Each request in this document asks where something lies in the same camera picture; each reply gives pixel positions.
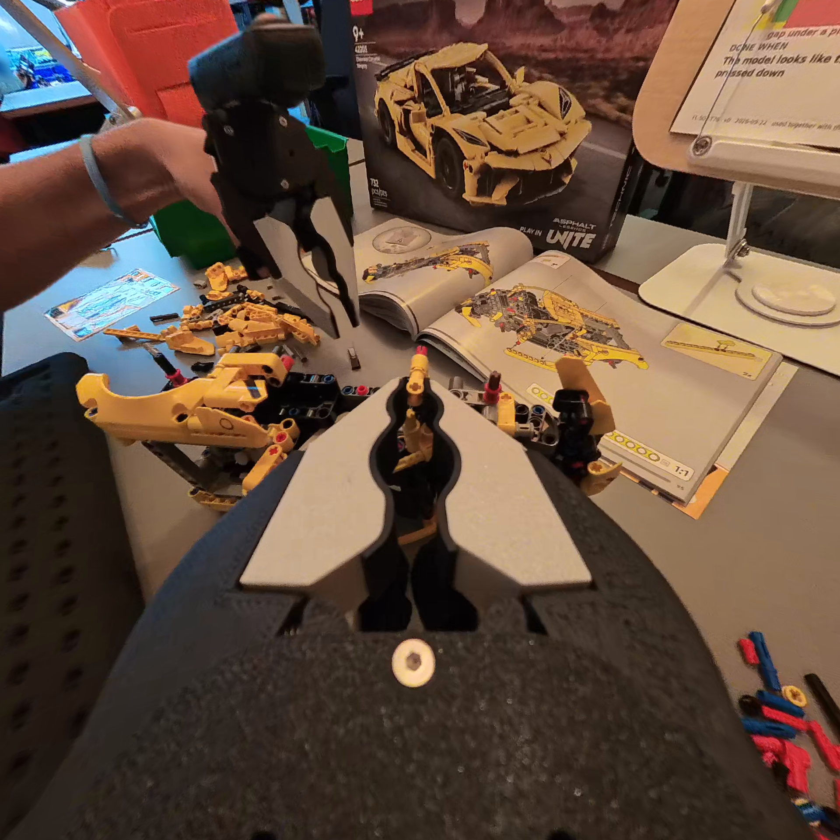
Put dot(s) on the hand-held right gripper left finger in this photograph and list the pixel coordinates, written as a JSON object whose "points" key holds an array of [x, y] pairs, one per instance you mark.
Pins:
{"points": [[315, 518]]}

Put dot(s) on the dark toy car set box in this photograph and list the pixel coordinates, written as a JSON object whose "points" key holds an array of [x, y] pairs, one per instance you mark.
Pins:
{"points": [[590, 65]]}

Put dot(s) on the yellow black brick car model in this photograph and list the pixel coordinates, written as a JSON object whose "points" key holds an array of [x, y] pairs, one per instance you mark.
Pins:
{"points": [[164, 407]]}

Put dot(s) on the red plastic bin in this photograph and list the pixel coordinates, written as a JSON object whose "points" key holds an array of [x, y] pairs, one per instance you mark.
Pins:
{"points": [[144, 39]]}

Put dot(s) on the pile of mixed brick pins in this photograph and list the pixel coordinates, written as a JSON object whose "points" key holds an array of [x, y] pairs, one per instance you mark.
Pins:
{"points": [[764, 656]]}

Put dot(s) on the pile of yellow brick parts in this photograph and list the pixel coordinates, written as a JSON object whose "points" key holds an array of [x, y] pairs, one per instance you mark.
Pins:
{"points": [[262, 321]]}

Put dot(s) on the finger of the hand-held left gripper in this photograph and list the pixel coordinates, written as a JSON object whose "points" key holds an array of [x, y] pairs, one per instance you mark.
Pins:
{"points": [[289, 262], [338, 243]]}

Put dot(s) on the black dimpled chair armrest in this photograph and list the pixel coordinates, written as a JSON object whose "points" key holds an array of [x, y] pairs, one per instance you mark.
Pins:
{"points": [[52, 525]]}

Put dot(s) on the white metal stand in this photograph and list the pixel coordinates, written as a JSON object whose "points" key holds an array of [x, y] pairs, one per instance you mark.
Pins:
{"points": [[72, 65]]}

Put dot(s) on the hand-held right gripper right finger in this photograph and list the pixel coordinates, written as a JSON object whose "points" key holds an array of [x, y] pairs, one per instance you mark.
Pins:
{"points": [[518, 518]]}

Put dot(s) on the white wooden book stand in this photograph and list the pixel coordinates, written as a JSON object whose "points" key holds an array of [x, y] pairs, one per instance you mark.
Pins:
{"points": [[689, 289]]}

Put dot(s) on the green plastic bin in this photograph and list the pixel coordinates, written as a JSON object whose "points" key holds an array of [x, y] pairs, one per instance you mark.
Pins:
{"points": [[190, 236]]}

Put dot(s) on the person's left forearm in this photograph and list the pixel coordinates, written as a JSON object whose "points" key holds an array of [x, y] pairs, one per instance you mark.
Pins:
{"points": [[39, 216]]}

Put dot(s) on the person's left hand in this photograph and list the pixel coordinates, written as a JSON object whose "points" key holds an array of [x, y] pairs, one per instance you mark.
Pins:
{"points": [[157, 164]]}

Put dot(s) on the grey desk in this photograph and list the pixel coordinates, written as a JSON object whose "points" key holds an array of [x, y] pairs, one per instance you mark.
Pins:
{"points": [[722, 558]]}

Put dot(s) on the small yellow printed card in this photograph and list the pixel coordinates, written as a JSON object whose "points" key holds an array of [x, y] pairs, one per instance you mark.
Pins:
{"points": [[111, 305]]}

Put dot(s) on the instruction booklet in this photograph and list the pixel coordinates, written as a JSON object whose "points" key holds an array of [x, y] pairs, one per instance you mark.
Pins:
{"points": [[656, 407]]}

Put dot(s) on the printed instruction sheet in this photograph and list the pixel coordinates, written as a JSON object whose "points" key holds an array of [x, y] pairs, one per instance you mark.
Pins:
{"points": [[774, 92]]}

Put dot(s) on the thin grey wristband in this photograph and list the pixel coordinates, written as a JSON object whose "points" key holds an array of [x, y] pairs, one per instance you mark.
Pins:
{"points": [[98, 180]]}

